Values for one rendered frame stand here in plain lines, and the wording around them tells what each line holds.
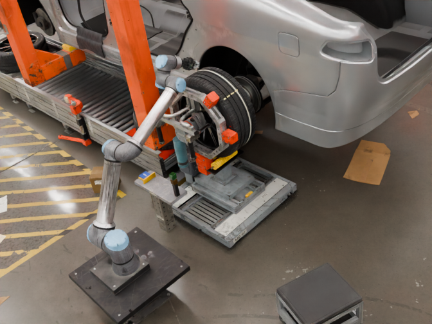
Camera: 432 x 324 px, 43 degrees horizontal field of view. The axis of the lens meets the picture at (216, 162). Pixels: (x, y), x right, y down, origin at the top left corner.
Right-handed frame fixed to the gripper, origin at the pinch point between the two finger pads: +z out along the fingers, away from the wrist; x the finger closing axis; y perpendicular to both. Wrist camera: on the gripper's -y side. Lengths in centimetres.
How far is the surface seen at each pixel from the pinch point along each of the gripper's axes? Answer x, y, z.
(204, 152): -64, 1, 18
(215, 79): -8.5, 11.7, 7.7
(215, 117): -33.8, 24.3, 0.4
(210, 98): -20.6, 23.6, -6.3
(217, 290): -152, 49, -1
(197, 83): -13.2, 4.2, -1.4
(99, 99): -56, -200, 56
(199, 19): 31.5, -14.1, 10.2
